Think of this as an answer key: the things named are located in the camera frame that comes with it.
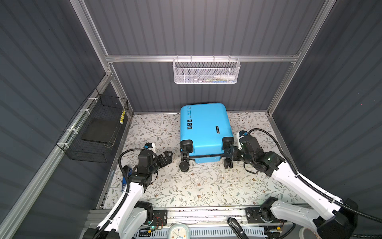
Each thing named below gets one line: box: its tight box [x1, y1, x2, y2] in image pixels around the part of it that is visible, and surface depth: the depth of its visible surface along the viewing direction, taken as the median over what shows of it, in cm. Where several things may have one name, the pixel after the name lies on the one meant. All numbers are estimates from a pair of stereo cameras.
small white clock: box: [167, 223, 191, 239], surface depth 69 cm
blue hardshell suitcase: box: [179, 102, 235, 172], surface depth 86 cm
